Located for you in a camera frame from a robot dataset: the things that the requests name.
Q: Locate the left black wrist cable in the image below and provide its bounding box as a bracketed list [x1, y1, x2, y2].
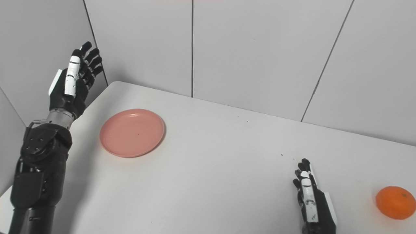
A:
[24, 119, 49, 137]

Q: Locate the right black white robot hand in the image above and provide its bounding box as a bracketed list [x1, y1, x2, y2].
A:
[292, 158, 338, 234]

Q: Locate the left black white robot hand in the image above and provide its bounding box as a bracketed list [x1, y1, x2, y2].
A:
[48, 41, 104, 120]

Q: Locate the pink round plate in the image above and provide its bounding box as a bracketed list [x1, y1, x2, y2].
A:
[99, 109, 165, 158]

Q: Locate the orange fruit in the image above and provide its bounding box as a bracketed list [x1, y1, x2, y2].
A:
[376, 186, 416, 220]

